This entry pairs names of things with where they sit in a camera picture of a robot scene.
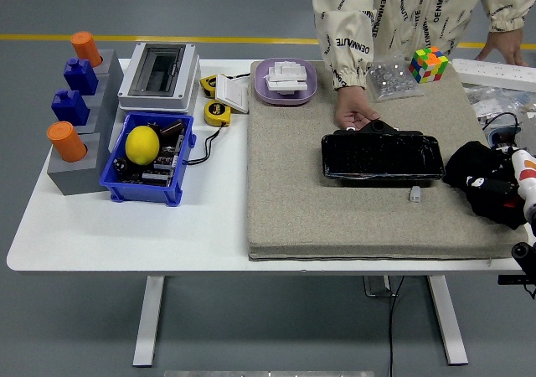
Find thin black cable loop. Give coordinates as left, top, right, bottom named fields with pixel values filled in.
left=481, top=111, right=521, bottom=132

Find grey metal part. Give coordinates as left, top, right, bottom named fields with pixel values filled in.
left=518, top=112, right=536, bottom=152

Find robot right hand white shell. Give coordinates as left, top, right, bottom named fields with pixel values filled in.
left=464, top=142, right=536, bottom=210

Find white table leg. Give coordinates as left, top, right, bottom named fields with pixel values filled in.
left=426, top=275, right=469, bottom=366
left=132, top=275, right=165, bottom=369

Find stack of white switch parts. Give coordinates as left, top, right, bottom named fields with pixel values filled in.
left=263, top=58, right=311, bottom=96

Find black power cable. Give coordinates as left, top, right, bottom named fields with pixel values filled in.
left=388, top=275, right=406, bottom=377

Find purple dish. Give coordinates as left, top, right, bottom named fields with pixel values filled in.
left=253, top=57, right=318, bottom=107

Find black rag with red tag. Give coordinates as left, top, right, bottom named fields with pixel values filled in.
left=442, top=141, right=528, bottom=230

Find blue tray of components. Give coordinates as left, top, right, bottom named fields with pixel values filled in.
left=487, top=126, right=524, bottom=152

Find person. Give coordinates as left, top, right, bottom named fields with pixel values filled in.
left=312, top=0, right=536, bottom=91

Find white wall switch plate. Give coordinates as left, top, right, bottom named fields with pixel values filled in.
left=214, top=75, right=251, bottom=114

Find blue block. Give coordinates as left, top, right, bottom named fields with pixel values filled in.
left=51, top=88, right=91, bottom=127
left=63, top=58, right=100, bottom=96

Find orange cylinder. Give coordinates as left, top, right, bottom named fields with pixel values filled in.
left=46, top=121, right=88, bottom=163
left=70, top=31, right=104, bottom=68

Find black glossy panel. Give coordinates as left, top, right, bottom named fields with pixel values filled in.
left=320, top=119, right=446, bottom=189

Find metal bracket under table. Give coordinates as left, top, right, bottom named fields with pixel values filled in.
left=363, top=275, right=397, bottom=298

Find yellow tape measure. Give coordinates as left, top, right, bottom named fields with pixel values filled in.
left=200, top=74, right=219, bottom=99
left=204, top=99, right=233, bottom=127

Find grey electrical enclosure box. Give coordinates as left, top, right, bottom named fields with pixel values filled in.
left=117, top=42, right=202, bottom=114

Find person's left hand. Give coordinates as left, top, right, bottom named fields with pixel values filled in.
left=475, top=28, right=529, bottom=67

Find grey stepped block holder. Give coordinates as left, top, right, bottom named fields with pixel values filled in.
left=46, top=49, right=126, bottom=197

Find person's right hand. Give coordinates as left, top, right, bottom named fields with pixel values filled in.
left=333, top=86, right=381, bottom=131

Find dark electronic parts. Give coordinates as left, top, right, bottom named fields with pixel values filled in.
left=113, top=117, right=188, bottom=186

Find clear plastic bag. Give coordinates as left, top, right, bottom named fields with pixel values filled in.
left=464, top=82, right=536, bottom=122

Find black table control box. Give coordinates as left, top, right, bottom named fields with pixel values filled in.
left=497, top=274, right=536, bottom=301

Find grey-brown mat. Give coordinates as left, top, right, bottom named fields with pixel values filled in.
left=246, top=59, right=529, bottom=263

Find clear bag of metal nuts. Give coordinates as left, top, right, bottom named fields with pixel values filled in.
left=366, top=52, right=426, bottom=103

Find yellow lemon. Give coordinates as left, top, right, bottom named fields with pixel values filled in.
left=125, top=125, right=162, bottom=167

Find blue plastic bin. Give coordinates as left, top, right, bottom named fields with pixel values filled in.
left=99, top=111, right=197, bottom=207

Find colourful puzzle cube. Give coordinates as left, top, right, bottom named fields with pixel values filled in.
left=408, top=46, right=450, bottom=85

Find white power strip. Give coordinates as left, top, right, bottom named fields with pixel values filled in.
left=451, top=57, right=536, bottom=93

